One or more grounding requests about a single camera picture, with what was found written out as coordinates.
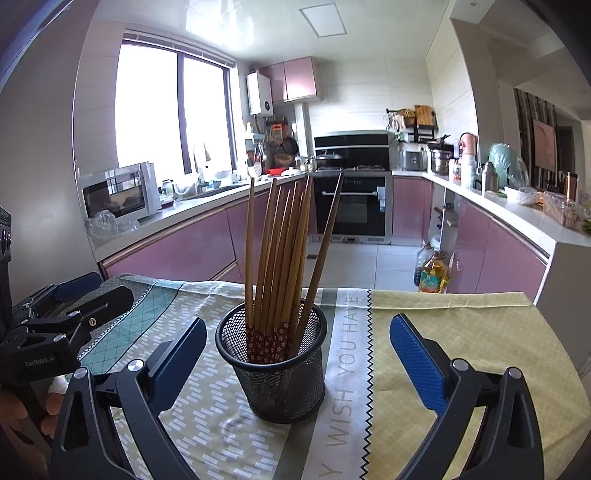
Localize white water heater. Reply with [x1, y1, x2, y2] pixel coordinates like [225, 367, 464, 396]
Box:
[246, 72, 273, 116]

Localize yellow cooking oil bottle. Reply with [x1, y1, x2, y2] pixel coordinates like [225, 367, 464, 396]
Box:
[418, 251, 451, 294]

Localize black range hood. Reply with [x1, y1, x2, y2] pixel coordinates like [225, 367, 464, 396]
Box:
[314, 131, 391, 169]

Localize white microwave oven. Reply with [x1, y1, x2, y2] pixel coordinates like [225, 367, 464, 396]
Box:
[82, 161, 162, 221]

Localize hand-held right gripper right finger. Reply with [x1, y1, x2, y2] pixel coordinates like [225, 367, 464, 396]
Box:
[389, 314, 546, 480]

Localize clear plastic bag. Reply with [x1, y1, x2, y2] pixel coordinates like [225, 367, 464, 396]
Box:
[85, 210, 139, 241]

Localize clear plastic food container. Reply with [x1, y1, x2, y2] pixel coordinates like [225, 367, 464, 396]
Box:
[542, 189, 583, 229]

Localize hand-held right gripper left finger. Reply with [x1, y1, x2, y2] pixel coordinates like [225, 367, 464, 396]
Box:
[50, 316, 208, 480]

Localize black wall rack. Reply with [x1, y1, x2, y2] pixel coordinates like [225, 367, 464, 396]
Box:
[387, 105, 439, 144]

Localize white bowl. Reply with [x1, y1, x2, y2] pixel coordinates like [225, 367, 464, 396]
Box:
[503, 186, 539, 206]

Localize black mesh utensil holder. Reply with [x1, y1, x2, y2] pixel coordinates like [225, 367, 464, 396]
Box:
[215, 299, 328, 424]

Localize bundle of wooden chopsticks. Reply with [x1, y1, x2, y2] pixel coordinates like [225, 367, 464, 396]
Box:
[244, 172, 345, 365]

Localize framed wall picture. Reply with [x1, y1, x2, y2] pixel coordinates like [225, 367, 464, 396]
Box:
[533, 119, 558, 169]

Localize hanging pans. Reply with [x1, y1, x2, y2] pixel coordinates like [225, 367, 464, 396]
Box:
[265, 117, 300, 169]

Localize ceiling light panel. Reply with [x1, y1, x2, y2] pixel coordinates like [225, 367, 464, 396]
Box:
[298, 2, 348, 38]

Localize pink base cabinets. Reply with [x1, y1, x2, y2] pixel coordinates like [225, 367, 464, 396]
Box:
[99, 173, 319, 284]
[392, 175, 550, 305]

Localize black wok with lid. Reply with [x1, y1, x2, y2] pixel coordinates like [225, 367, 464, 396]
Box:
[315, 150, 345, 169]

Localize teal appliance under plastic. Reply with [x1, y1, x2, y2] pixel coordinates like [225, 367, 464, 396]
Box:
[488, 142, 529, 190]

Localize steel stock pot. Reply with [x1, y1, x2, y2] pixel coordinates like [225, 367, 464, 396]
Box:
[427, 141, 455, 176]

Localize clear plastic bottle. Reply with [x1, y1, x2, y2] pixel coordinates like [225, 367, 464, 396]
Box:
[413, 244, 435, 287]

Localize white hanging cloth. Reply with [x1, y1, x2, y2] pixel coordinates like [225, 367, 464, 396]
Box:
[193, 142, 211, 174]

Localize black built-in oven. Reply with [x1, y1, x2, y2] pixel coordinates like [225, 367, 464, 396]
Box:
[311, 175, 387, 236]

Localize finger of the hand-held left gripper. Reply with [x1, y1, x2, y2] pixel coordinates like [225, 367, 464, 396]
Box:
[11, 271, 102, 319]
[9, 285, 134, 358]

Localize steel thermos flask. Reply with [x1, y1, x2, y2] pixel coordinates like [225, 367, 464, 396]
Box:
[480, 161, 499, 195]

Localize silver rice cooker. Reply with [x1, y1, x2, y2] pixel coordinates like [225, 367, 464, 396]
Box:
[398, 148, 428, 172]

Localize person's left hand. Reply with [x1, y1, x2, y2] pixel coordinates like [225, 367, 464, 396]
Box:
[0, 376, 65, 439]

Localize pink wall cabinet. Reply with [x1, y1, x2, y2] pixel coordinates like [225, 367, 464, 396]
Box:
[259, 56, 318, 104]

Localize patterned tablecloth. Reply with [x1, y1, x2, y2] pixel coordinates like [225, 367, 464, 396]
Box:
[46, 273, 591, 480]

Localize kitchen window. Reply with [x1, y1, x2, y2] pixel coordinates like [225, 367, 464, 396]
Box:
[115, 39, 238, 175]

